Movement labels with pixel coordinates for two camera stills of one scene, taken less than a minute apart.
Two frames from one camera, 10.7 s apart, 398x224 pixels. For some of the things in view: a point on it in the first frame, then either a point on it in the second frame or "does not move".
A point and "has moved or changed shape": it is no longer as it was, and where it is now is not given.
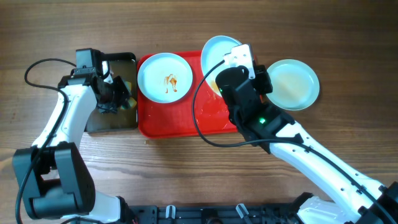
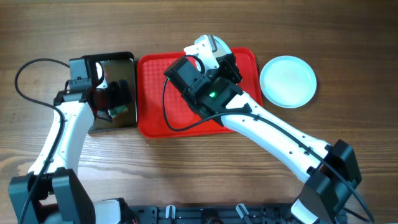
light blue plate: (165, 78) → (222, 48)
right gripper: (262, 77) → (228, 63)
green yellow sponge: (130, 102) has moved or changed shape
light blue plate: (295, 84) does not move
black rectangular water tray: (124, 65) does not move
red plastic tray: (176, 120) does not move
